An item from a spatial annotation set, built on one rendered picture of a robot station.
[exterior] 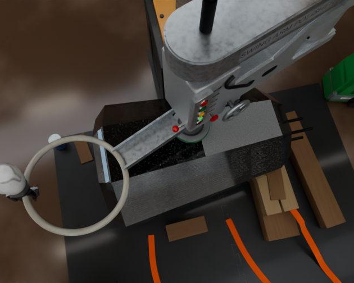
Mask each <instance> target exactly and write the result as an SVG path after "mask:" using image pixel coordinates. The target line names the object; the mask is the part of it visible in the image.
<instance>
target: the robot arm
mask: <svg viewBox="0 0 354 283"><path fill-rule="evenodd" d="M0 194H5V195H6V199H10V200H13V201H14V202H18V200H19V201H22V202H23V200H22V198H23V197H25V196H31V197H32V199H33V200H34V201H35V202H36V201H37V196H40V195H39V190H38V186H37V185H35V186H34V187H33V188H32V187H31V186H29V185H28V181H27V180H26V179H25V176H24V174H23V173H22V172H21V170H19V169H18V168H17V167H16V166H14V165H11V164H8V163H1V164H0Z"/></svg>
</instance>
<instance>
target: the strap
mask: <svg viewBox="0 0 354 283"><path fill-rule="evenodd" d="M290 212H291V213H292V215H294V217H295V219H296V220H297V222H298V223H299V225H300V227H301V231H302V233H303V235H304V237H305V239H306V240H307V242H308V244H309V246H310V248H311V250H312V251H313V253H314V255H315V257H316V259H317V261H318V263H319V265H320V267H321V268H322V269H323V271H324V272H325V273H326V274H327V275H328V277H329V278H330V279H331V280H332V281H333V282H334V283H341V282H340V280H339V279H338V278H337V277H336V276H335V274H334V273H332V271H331V270H330V269H329V267H328V266H327V265H326V264H325V262H324V260H323V258H322V256H321V254H320V252H319V250H318V248H317V246H316V244H315V243H314V241H313V239H312V237H311V235H310V234H309V232H308V230H307V228H306V226H305V222H304V220H303V218H302V217H301V215H300V214H299V213H298V211H297V210H296V209H294V210H291V211H290ZM226 223H227V224H228V226H229V228H230V231H231V233H232V235H233V238H234V240H235V242H236V244H237V246H238V248H239V250H240V251H241V253H242V254H243V256H244V258H245V259H246V261H247V263H248V264H249V265H250V267H251V268H252V269H253V271H254V272H255V274H256V275H257V276H258V277H259V279H260V280H261V281H262V282H263V283H271V282H270V281H269V280H268V279H267V278H266V276H265V275H264V274H263V273H262V272H261V270H260V269H259V268H258V266H257V265H256V264H255V262H254V261H253V259H252V258H251V256H250V255H249V253H248V252H247V250H246V248H245V246H244V245H243V243H242V241H241V239H240V237H239V235H238V232H237V230H236V228H235V226H234V224H233V222H232V219H231V218H230V219H228V220H226ZM148 243H149V261H150V265H151V272H152V276H153V280H154V283H161V282H160V278H159V275H158V271H157V266H156V257H155V239H154V235H149V236H148Z"/></svg>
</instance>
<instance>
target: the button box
mask: <svg viewBox="0 0 354 283"><path fill-rule="evenodd" d="M213 94H214V92H213V91H212V89H210V90H208V91H207V92H205V93H203V94H202V95H200V96H199V97H192V98H191V100H190V109H189V117H188V127H189V128H190V129H194V128H195V127H196V126H198V125H196V123H197V122H198V121H197V119H198V118H199V117H198V114H199V113H201V112H199V109H200V108H201V107H200V106H199V105H200V104H201V103H202V102H203V101H205V100H208V102H207V104H206V105H205V106H207V107H206V109H205V114H204V115H203V116H204V117H203V119H202V120H203V121H202V122H201V123H203V122H205V121H206V118H207V114H208V110H209V107H210V104H211V100H212V96H213Z"/></svg>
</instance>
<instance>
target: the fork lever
mask: <svg viewBox="0 0 354 283"><path fill-rule="evenodd" d="M239 101H240V100H239V99H237V100H236V101H234V104H237V103H238V102H239ZM174 113H175V111H174V110H173V109H171V110H169V111H167V112H166V113H164V114H163V115H162V116H160V117H159V118H157V119H155V120H154V121H153V122H151V123H150V124H148V125H147V126H145V127H144V128H142V129H141V130H139V131H138V132H136V133H135V134H133V135H132V136H130V137H129V138H127V139H126V140H124V141H123V142H122V143H120V144H119V145H117V146H116V147H114V148H112V149H111V151H112V152H114V151H116V150H117V151H118V152H119V153H120V154H121V156H122V158H123V159H124V161H125V163H126V166H124V167H123V168H122V169H123V170H125V169H129V168H131V167H132V166H134V165H135V164H137V163H138V162H140V161H141V160H143V159H144V158H146V157H147V156H149V155H150V154H152V153H153V152H154V151H156V150H158V149H159V148H161V147H162V146H163V145H165V144H166V143H168V142H169V141H171V140H173V139H174V138H175V137H177V136H178V135H180V134H181V133H183V132H184V131H186V130H187V129H186V127H185V126H183V127H181V128H179V131H178V132H176V133H175V132H173V130H172V128H173V126H175V125H177V126H178V125H179V124H178V122H177V121H176V119H175V118H174V117H173V114H174Z"/></svg>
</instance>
